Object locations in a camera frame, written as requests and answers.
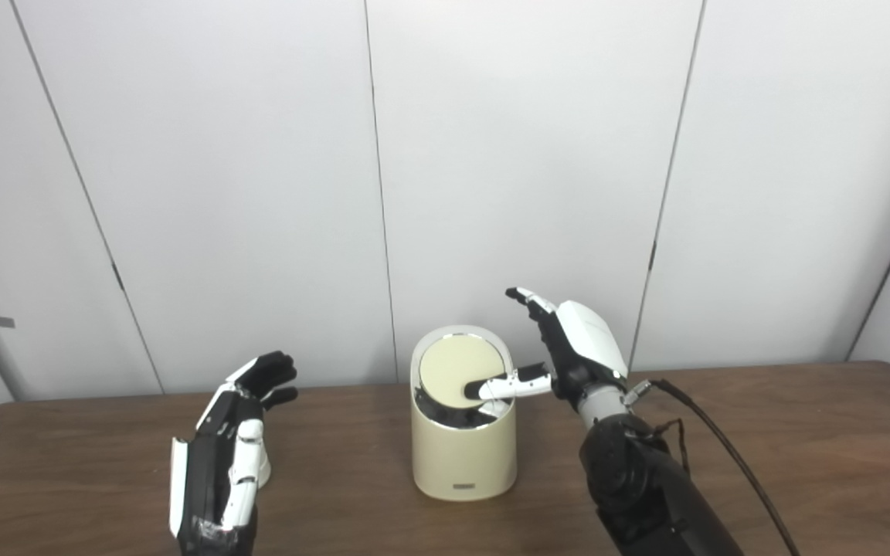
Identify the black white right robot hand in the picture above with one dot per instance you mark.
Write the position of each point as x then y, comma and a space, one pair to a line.
588, 340

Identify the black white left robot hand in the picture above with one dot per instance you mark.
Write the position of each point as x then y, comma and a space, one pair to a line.
209, 479

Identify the small white plastic bottle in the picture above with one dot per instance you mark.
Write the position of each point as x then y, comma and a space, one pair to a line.
266, 467

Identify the cream-colored lidded bin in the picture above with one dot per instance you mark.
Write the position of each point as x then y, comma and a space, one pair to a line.
460, 455

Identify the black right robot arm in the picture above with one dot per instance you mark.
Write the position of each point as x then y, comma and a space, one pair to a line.
646, 494

